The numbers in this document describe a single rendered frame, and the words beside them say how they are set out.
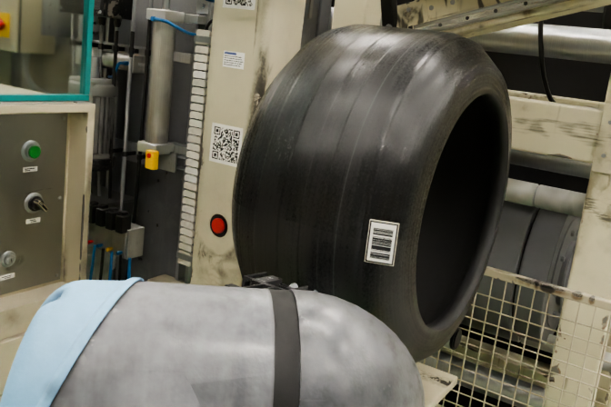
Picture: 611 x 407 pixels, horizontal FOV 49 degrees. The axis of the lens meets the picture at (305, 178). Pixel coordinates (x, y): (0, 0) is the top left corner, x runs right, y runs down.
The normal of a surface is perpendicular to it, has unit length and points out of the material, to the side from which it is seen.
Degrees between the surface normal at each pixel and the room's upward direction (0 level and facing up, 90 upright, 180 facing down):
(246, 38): 90
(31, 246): 90
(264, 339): 39
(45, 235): 90
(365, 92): 51
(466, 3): 90
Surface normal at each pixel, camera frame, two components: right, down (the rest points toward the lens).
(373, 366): 0.62, -0.47
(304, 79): -0.33, -0.57
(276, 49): 0.83, 0.20
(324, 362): 0.29, -0.54
